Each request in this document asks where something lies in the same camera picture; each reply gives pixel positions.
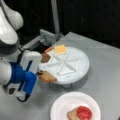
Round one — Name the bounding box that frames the white and blue gripper body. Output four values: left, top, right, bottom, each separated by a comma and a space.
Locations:
3, 50, 42, 100

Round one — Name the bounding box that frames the brown toast slice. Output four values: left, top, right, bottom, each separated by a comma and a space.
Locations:
67, 109, 80, 120
38, 71, 57, 83

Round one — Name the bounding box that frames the red tomato piece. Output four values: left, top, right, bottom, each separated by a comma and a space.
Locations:
77, 106, 92, 120

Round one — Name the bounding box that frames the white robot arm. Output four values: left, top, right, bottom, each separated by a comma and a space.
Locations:
0, 0, 42, 102

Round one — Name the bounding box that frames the brown round patty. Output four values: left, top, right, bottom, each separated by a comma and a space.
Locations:
41, 53, 50, 63

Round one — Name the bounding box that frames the yellow cheese slice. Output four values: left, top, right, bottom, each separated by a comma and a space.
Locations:
54, 44, 66, 54

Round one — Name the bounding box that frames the white paper plate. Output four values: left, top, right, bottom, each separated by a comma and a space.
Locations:
50, 92, 101, 120

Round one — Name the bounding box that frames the white divided round tray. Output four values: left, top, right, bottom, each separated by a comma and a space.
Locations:
39, 47, 90, 85

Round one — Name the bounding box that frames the grey metal frame fixture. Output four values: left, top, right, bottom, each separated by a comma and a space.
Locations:
21, 29, 63, 51

